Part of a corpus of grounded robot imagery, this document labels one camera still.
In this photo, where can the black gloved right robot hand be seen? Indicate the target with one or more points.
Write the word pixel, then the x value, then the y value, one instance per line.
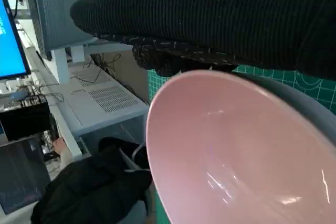
pixel 210 16

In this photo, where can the pink bowl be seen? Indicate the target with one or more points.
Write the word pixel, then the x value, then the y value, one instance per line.
pixel 236 145

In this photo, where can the green cutting mat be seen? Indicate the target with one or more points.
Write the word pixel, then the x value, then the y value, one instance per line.
pixel 309 82

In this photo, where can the white perforated cabinet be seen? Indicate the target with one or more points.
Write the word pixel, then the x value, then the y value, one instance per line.
pixel 110 103

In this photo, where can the grey perforated panel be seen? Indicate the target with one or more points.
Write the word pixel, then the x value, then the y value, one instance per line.
pixel 57 11

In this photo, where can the blue-screen monitor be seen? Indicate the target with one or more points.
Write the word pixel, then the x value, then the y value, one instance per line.
pixel 10 40

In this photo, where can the black equipment box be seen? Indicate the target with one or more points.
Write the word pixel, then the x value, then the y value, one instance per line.
pixel 26 119

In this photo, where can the dark laptop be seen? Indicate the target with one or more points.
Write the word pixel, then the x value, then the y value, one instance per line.
pixel 21 176

